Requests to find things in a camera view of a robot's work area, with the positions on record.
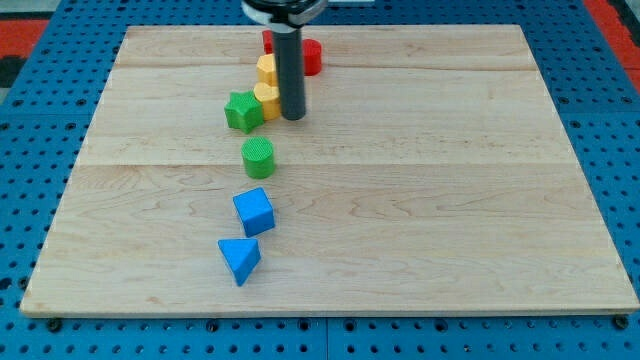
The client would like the light wooden board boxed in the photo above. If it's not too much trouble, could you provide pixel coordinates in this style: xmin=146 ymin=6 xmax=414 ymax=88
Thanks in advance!
xmin=21 ymin=25 xmax=639 ymax=318

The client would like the red star block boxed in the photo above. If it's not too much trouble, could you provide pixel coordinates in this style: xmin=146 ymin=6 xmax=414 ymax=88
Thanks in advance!
xmin=262 ymin=30 xmax=273 ymax=54

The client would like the yellow hexagon block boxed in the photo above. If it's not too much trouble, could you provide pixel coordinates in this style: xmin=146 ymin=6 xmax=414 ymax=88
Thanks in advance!
xmin=256 ymin=54 xmax=278 ymax=86

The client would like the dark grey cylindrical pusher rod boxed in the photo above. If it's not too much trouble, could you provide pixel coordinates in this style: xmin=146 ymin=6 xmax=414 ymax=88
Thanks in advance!
xmin=273 ymin=29 xmax=306 ymax=121

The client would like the yellow heart block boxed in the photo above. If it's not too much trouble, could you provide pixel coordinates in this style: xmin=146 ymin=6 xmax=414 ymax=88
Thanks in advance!
xmin=253 ymin=82 xmax=281 ymax=120

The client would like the green star block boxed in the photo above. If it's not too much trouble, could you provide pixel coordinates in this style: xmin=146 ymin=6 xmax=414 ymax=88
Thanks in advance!
xmin=224 ymin=91 xmax=264 ymax=134

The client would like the green cylinder block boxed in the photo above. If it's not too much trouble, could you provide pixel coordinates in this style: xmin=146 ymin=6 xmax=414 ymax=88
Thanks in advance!
xmin=241 ymin=136 xmax=276 ymax=179

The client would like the blue cube block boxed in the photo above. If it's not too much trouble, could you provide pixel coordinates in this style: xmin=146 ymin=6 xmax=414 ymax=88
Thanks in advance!
xmin=232 ymin=187 xmax=275 ymax=237

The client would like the blue triangle block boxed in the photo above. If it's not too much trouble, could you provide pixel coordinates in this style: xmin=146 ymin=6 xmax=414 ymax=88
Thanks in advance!
xmin=218 ymin=238 xmax=261 ymax=287

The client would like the red cylinder block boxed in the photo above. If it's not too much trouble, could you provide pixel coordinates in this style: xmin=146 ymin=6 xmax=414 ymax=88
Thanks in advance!
xmin=302 ymin=39 xmax=323 ymax=76

